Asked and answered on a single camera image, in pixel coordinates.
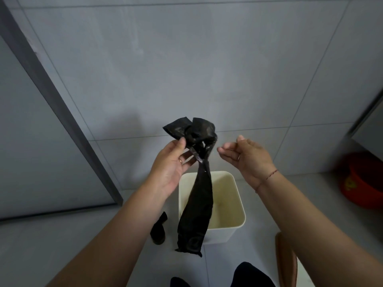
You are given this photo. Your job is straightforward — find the person's left hand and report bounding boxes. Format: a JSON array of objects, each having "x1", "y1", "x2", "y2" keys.
[{"x1": 146, "y1": 137, "x2": 200, "y2": 202}]

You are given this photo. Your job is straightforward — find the person's right hand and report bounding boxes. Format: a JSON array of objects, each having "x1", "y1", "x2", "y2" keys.
[{"x1": 217, "y1": 135, "x2": 279, "y2": 192}]

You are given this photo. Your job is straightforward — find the black plastic garbage bag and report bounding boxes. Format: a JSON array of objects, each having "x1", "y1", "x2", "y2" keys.
[{"x1": 162, "y1": 117, "x2": 218, "y2": 258}]

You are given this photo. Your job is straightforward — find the person's left forearm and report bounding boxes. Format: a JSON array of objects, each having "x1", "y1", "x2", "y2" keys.
[{"x1": 45, "y1": 184, "x2": 169, "y2": 287}]

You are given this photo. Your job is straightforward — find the person's right forearm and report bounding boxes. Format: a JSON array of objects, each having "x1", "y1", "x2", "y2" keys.
[{"x1": 256, "y1": 170, "x2": 383, "y2": 287}]

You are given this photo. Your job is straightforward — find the white plastic waste bin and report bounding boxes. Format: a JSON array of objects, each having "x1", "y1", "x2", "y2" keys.
[{"x1": 179, "y1": 171, "x2": 246, "y2": 246}]

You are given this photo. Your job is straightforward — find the small black bag roll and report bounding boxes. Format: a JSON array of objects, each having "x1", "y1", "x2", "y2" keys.
[{"x1": 150, "y1": 211, "x2": 168, "y2": 246}]

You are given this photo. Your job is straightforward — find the grey cabinet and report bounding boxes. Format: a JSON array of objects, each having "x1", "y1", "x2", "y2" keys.
[{"x1": 346, "y1": 89, "x2": 383, "y2": 162}]

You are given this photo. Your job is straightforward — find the red plastic basin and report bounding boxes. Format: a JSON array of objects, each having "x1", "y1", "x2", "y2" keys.
[{"x1": 339, "y1": 152, "x2": 383, "y2": 210}]

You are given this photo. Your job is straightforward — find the person's black trousers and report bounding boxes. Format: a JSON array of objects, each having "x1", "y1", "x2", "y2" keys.
[{"x1": 233, "y1": 262, "x2": 278, "y2": 287}]

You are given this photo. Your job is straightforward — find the person's black shoe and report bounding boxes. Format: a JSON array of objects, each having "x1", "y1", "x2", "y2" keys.
[{"x1": 170, "y1": 277, "x2": 192, "y2": 287}]

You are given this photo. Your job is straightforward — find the grey door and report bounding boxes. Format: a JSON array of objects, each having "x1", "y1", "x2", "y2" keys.
[{"x1": 0, "y1": 36, "x2": 118, "y2": 221}]

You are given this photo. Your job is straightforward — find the red string bracelet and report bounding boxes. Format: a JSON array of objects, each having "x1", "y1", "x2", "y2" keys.
[{"x1": 255, "y1": 169, "x2": 279, "y2": 194}]

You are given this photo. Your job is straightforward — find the dark grey door frame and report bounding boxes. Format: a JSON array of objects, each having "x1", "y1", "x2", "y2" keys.
[{"x1": 0, "y1": 0, "x2": 124, "y2": 207}]

